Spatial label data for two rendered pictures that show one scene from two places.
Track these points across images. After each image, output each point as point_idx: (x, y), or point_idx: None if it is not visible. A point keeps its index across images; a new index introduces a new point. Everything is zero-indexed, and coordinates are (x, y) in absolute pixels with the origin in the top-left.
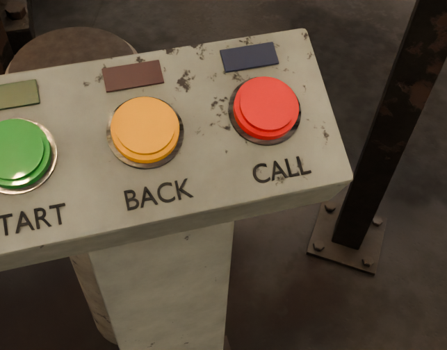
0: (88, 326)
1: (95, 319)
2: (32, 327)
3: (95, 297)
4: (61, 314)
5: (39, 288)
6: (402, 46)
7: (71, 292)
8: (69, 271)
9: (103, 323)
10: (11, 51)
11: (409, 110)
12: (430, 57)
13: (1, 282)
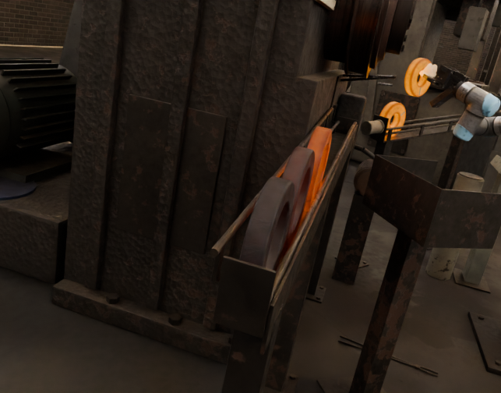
0: (440, 281)
1: (448, 269)
2: (437, 287)
3: (458, 249)
4: (434, 282)
5: (423, 281)
6: (449, 172)
7: (426, 278)
8: (418, 276)
9: (452, 266)
10: None
11: (448, 188)
12: (453, 173)
13: (418, 285)
